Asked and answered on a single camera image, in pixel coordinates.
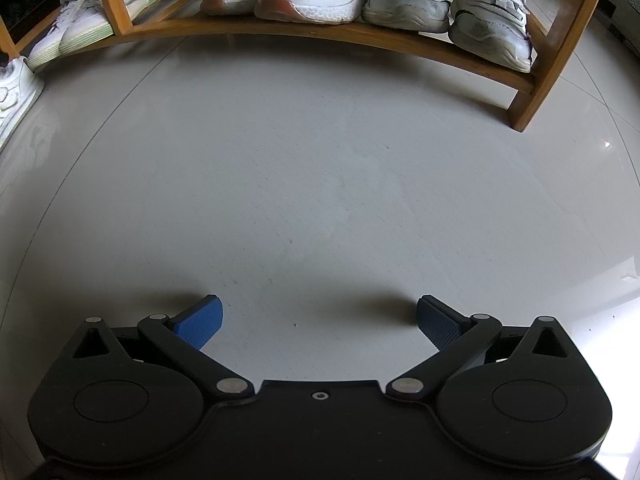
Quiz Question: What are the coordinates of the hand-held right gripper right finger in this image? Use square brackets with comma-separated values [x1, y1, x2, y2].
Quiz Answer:
[385, 296, 576, 401]

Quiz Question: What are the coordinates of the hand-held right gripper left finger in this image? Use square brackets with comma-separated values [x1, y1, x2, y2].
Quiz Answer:
[70, 296, 253, 401]

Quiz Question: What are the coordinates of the wooden shoe rack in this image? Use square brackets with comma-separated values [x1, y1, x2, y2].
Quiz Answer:
[0, 0, 616, 133]

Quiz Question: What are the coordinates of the white velcro sneaker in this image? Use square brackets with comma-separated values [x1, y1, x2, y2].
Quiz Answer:
[0, 56, 45, 153]

